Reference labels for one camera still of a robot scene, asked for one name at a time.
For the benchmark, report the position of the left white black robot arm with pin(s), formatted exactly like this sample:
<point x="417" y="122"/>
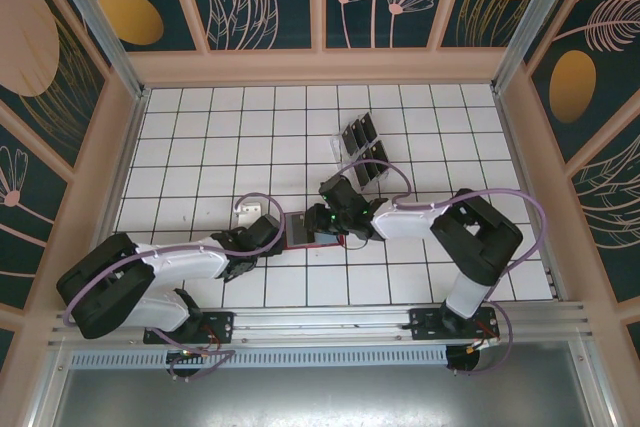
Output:
<point x="185" y="259"/>

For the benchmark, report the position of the aluminium table side rail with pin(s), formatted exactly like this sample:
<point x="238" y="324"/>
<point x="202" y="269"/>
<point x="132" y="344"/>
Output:
<point x="131" y="147"/>
<point x="514" y="147"/>

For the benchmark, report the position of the aluminium frame post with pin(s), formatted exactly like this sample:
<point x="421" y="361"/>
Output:
<point x="95" y="12"/>
<point x="530" y="12"/>

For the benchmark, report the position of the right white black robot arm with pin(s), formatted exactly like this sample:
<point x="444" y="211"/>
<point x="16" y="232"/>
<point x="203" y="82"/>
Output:
<point x="405" y="219"/>

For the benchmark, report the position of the red leather card holder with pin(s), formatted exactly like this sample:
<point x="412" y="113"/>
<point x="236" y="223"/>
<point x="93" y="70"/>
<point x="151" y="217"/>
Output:
<point x="327" y="239"/>

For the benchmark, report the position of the clear acrylic card stand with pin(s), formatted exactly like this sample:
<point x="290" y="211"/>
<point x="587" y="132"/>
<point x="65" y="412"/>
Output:
<point x="337" y="147"/>

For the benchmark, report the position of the aluminium mounting rail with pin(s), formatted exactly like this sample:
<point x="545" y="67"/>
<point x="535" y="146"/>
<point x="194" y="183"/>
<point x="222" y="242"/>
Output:
<point x="320" y="319"/>

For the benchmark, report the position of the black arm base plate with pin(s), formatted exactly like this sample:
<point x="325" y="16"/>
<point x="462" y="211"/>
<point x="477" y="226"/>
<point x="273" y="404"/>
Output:
<point x="220" y="327"/>
<point x="425" y="324"/>

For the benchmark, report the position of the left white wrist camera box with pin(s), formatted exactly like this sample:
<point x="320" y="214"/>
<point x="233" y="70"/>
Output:
<point x="248" y="210"/>

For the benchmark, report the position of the grey metal panel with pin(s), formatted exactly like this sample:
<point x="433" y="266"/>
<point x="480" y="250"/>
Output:
<point x="320" y="397"/>

